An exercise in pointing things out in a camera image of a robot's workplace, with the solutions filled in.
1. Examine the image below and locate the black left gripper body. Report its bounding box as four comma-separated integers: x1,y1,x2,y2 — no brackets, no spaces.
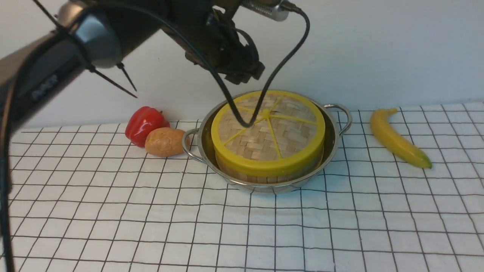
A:
166,0,265,84

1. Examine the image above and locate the yellow rimmed woven steamer lid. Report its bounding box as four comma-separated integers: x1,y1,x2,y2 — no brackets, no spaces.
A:
211,91,326,174

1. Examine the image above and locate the yellow rimmed bamboo steamer basket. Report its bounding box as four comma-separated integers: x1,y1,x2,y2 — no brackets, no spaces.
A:
216,147,324,184

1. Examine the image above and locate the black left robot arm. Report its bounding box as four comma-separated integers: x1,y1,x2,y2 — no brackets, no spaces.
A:
1,0,264,132

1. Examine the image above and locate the red bell pepper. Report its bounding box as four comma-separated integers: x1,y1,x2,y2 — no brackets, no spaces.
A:
124,106,171,148

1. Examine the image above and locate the brown potato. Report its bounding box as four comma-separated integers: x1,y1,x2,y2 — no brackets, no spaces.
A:
145,127,185,157

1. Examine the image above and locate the yellow banana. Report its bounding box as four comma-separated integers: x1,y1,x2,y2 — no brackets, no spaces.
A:
370,107,433,169

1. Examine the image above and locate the white grid tablecloth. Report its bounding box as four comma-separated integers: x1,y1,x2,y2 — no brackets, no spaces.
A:
10,103,484,272

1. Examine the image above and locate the black camera cable left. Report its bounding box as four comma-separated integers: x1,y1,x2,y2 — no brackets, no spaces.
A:
87,0,310,128

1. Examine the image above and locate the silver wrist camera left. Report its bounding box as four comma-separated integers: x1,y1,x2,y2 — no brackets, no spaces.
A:
212,0,303,22

